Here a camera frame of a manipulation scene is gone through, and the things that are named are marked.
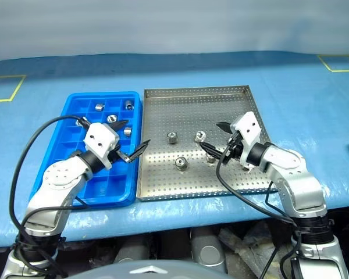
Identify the yellow tape square outline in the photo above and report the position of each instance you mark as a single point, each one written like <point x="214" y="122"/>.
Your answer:
<point x="18" y="88"/>
<point x="324" y="63"/>

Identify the grey rounded cylinder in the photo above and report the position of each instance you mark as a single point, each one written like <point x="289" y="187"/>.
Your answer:
<point x="132" y="253"/>
<point x="208" y="250"/>

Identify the perforated metal tray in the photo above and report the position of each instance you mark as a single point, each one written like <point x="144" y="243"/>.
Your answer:
<point x="186" y="122"/>

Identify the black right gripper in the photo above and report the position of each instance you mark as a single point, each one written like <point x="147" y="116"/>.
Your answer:
<point x="234" y="146"/>

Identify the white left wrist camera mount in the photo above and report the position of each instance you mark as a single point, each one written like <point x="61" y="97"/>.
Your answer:
<point x="100" y="139"/>

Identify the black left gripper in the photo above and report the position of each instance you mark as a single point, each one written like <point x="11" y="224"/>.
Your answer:
<point x="115" y="155"/>

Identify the blue plastic table cover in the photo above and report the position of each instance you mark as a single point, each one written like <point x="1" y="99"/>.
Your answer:
<point x="174" y="78"/>

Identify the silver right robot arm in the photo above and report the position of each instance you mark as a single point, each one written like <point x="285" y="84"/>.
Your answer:
<point x="296" y="186"/>

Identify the grey robot torso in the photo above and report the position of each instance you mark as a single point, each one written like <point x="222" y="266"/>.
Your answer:
<point x="142" y="271"/>

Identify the blue compartment tray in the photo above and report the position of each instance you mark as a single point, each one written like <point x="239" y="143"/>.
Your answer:
<point x="104" y="186"/>

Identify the grey crumpled plastic wrap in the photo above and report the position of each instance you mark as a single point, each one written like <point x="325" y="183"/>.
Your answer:
<point x="250" y="244"/>

